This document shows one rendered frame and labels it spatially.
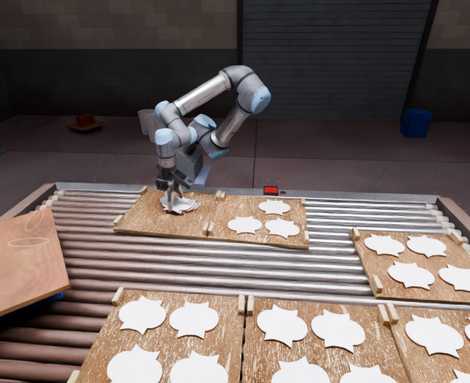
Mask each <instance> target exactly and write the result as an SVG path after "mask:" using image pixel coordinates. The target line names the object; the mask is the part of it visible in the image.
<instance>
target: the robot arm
mask: <svg viewBox="0 0 470 383"><path fill-rule="evenodd" d="M233 88H235V89H236V91H237V92H238V94H239V95H238V97H237V98H236V104H235V106H234V108H233V109H232V111H231V112H230V113H229V114H228V116H227V117H226V119H225V120H224V121H223V123H222V124H221V125H220V127H219V128H218V129H217V130H215V128H216V124H215V122H214V121H213V120H212V119H211V118H209V117H208V116H205V115H203V114H200V115H199V116H197V117H196V118H195V119H194V121H193V122H192V123H191V124H190V125H189V126H188V127H186V126H185V124H184V123H183V121H182V120H181V119H180V118H181V117H182V116H184V115H186V114H188V113H189V112H191V111H192V110H194V109H196V108H197V107H198V106H201V105H202V104H204V103H205V102H207V101H209V100H211V99H212V98H214V97H215V96H217V95H219V94H220V93H222V92H223V91H225V90H231V89H233ZM270 100H271V94H270V92H269V91H268V89H267V87H265V85H264V84H263V83H262V81H261V80H260V79H259V77H258V76H257V75H256V74H255V72H254V71H253V70H252V69H251V68H249V67H247V66H244V65H233V66H229V67H227V68H224V69H223V70H221V71H219V74H218V75H217V76H215V77H214V78H212V79H210V80H208V81H207V82H205V83H204V84H202V85H200V86H199V87H197V88H195V89H194V90H192V91H191V92H189V93H187V94H185V95H184V96H183V97H180V98H179V99H177V100H176V101H174V102H172V103H169V102H168V101H163V102H161V103H159V104H158V105H157V106H156V108H155V112H156V114H157V115H158V116H159V119H160V120H161V121H162V123H163V124H164V126H165V127H166V128H164V129H160V130H158V131H156V133H155V138H156V148H157V153H158V159H159V164H158V165H156V168H157V169H159V176H157V179H156V187H157V190H161V191H164V192H165V191H167V192H166V193H165V196H164V197H162V198H160V202H162V203H164V204H166V205H167V206H168V209H169V212H170V211H171V210H172V208H173V206H172V205H173V198H174V194H173V193H172V192H176V193H178V194H179V197H180V198H183V186H184V187H185V188H187V189H190V188H191V187H192V186H193V185H194V180H192V179H190V178H189V177H188V176H186V175H185V174H184V173H182V172H181V171H179V170H178V169H176V167H177V166H176V163H177V162H176V155H175V150H176V149H179V150H180V151H181V152H182V153H184V154H187V155H192V154H193V153H194V152H195V150H196V149H197V146H198V144H201V146H202V147H203V148H204V150H205V151H206V152H207V154H208V156H210V158H211V159H212V160H215V159H218V158H220V157H221V156H223V155H225V154H226V153H228V152H229V148H228V146H229V144H230V139H231V137H232V136H233V135H234V134H235V133H236V131H237V130H238V129H239V128H240V127H241V125H242V124H243V123H244V121H245V120H246V119H247V118H248V116H249V115H253V114H258V113H259V112H261V111H263V109H265V108H266V107H267V105H268V104H269V102H270Z"/></svg>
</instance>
